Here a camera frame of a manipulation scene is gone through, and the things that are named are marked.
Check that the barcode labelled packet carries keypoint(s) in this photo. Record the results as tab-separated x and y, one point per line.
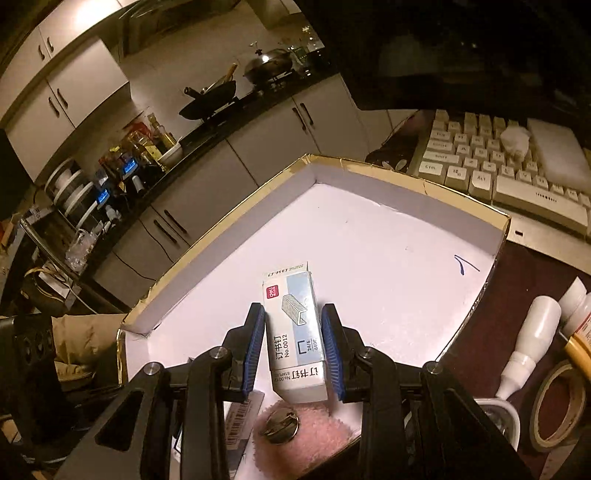
242	420

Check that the beige computer keyboard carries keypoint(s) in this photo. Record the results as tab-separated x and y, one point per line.
531	203

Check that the white cardboard box gold rim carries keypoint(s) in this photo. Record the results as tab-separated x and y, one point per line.
392	258

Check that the white round container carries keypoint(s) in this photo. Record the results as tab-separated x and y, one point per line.
508	415

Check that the black device blue display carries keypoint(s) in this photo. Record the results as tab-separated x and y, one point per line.
104	194
129	166

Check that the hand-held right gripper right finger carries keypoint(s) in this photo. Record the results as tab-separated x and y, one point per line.
332	360

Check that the group of condiment bottles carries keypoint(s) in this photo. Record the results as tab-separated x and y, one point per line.
154	134

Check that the crumpled white tissue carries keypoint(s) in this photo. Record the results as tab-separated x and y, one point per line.
515	141

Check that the white foam block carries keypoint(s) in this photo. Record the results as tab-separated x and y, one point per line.
558	152

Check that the white stacked steamer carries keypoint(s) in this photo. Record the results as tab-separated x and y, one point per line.
69	184

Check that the kitchen base cabinets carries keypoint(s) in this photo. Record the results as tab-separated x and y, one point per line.
258	138

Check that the adhesive tape roll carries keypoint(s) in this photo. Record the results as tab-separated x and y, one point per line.
536	417

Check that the black computer monitor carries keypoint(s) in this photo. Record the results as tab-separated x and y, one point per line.
438	55

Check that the round metal clip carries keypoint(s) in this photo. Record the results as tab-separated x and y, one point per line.
279	427

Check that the white dropper bottle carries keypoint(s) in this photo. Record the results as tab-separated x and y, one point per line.
535	337

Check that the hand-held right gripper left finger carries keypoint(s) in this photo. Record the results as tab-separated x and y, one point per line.
255	355

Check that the range hood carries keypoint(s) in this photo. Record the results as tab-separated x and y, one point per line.
184	23

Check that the kitchen wall cabinets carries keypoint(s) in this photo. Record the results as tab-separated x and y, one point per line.
78	74

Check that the white staple box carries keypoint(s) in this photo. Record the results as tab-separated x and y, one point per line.
295	323

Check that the steel pot with lid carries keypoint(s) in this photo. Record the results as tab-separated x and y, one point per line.
270	64

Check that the white bowl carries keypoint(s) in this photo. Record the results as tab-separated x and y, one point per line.
171	154

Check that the black wok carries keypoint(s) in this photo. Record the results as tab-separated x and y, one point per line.
210	104

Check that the yellow tube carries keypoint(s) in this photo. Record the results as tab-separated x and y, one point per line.
581	353

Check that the pink powder puff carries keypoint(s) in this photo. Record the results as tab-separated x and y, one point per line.
323	438

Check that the clear plastic bag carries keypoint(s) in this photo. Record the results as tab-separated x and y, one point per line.
81	249

